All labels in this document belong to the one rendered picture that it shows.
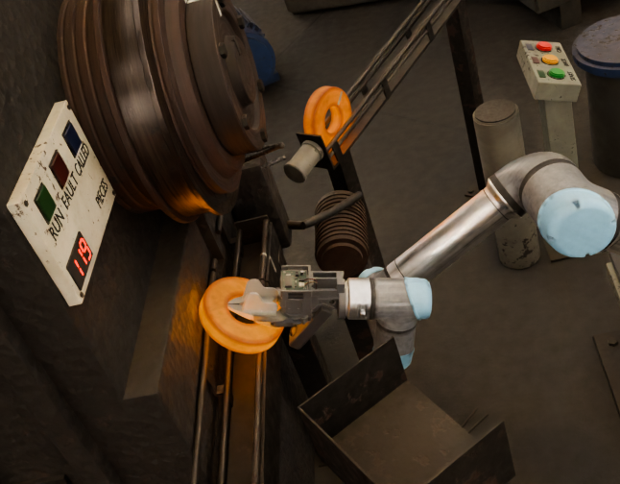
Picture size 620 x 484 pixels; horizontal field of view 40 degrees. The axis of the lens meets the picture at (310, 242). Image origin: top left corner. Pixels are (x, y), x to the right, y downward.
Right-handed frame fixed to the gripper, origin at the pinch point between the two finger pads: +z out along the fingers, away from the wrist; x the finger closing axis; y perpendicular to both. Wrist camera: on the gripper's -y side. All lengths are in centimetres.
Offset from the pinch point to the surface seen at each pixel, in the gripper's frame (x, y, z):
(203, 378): 14.0, -3.4, 4.7
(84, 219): 13.7, 30.6, 19.9
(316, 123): -62, 2, -17
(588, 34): -125, -5, -102
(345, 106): -71, 1, -24
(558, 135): -81, -13, -83
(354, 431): 20.5, -9.7, -20.9
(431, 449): 26.5, -7.1, -33.0
